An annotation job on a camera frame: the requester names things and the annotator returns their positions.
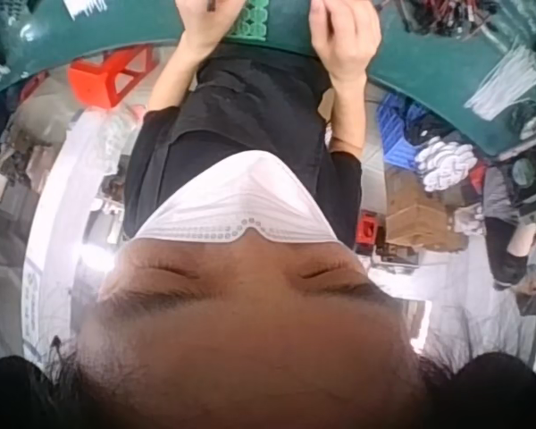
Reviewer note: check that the person's left hand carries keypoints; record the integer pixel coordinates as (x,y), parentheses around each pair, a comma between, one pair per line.
(202,27)

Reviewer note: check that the person's right hand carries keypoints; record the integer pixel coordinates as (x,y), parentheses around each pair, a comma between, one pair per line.
(350,44)

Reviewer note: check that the green perforated tray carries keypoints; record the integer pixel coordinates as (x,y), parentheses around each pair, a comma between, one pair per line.
(250,20)

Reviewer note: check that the red plastic stool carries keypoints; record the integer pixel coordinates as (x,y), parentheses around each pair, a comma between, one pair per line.
(103,80)

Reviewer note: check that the blue plastic crate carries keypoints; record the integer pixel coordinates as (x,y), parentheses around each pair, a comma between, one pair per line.
(397,134)

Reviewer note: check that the heap of white gloves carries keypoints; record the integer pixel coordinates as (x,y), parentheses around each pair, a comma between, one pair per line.
(442,163)

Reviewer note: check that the small red crate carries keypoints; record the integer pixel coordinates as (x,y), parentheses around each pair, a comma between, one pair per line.
(367,230)

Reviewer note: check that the brown cardboard box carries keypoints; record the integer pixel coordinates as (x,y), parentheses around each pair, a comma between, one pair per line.
(417,214)

